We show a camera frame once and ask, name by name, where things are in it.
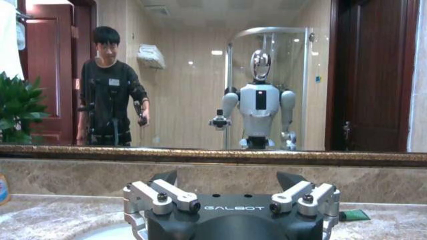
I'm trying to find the green leafy plant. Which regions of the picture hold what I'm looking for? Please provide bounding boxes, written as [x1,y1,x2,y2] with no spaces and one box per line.
[0,70,52,145]

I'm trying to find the white sink basin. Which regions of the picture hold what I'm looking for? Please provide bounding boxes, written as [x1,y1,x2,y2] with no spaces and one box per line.
[69,221,148,240]

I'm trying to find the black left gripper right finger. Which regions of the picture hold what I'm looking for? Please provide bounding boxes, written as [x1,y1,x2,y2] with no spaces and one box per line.
[268,171,341,236]

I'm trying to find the golden mirror frame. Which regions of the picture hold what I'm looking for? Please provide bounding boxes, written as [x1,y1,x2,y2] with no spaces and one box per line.
[0,143,427,168]

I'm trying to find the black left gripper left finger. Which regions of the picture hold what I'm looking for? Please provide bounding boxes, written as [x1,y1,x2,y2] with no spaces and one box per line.
[121,169,202,235]

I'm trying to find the person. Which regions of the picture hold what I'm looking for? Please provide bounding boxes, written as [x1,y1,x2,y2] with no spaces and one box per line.
[74,25,150,147]

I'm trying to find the blue orange labelled bottle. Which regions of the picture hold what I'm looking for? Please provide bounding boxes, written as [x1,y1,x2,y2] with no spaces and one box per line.
[0,171,11,207]

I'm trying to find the folded white towels on rack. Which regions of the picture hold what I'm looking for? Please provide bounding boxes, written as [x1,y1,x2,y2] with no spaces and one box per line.
[134,43,166,71]

